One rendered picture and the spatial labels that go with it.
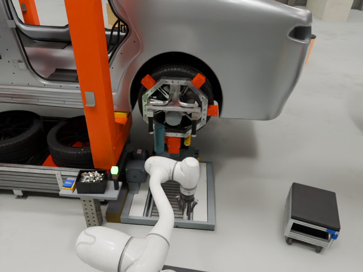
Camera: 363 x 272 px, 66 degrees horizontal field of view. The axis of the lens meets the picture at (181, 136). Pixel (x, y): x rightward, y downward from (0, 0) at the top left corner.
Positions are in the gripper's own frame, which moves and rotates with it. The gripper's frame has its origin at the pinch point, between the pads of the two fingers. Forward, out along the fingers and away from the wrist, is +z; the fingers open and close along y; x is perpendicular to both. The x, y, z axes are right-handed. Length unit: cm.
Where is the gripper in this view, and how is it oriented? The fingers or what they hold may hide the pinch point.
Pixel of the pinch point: (185, 214)
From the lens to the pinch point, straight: 171.1
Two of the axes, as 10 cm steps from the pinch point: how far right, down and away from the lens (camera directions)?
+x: 2.5, -5.5, 8.0
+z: -0.6, 8.1, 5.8
